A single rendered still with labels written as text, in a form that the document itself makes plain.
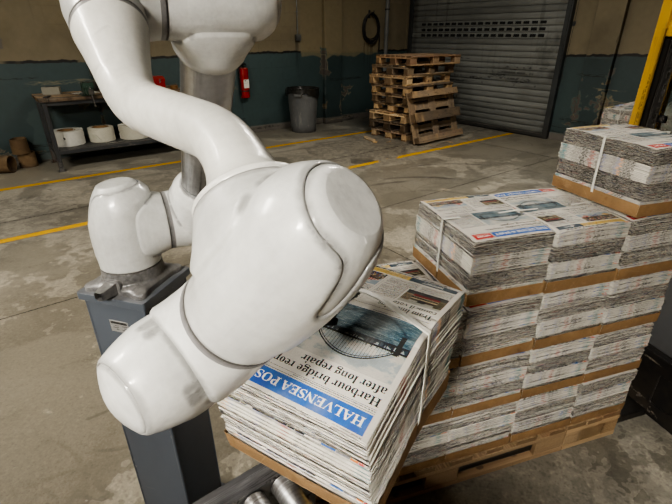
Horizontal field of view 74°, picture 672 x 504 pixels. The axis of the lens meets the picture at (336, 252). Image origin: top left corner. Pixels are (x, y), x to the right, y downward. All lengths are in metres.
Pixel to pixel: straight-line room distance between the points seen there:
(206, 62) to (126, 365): 0.57
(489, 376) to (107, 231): 1.27
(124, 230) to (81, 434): 1.40
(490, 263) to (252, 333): 1.15
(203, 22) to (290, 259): 0.56
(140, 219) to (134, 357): 0.81
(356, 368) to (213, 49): 0.55
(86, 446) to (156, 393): 1.96
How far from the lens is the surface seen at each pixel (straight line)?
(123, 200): 1.17
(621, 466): 2.34
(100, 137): 7.04
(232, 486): 1.01
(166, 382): 0.39
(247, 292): 0.30
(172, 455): 1.57
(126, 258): 1.21
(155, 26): 0.78
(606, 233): 1.66
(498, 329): 1.58
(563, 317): 1.74
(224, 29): 0.80
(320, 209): 0.27
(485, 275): 1.43
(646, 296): 2.00
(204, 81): 0.88
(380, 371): 0.64
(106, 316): 1.33
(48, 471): 2.33
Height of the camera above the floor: 1.60
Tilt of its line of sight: 26 degrees down
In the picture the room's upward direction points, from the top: straight up
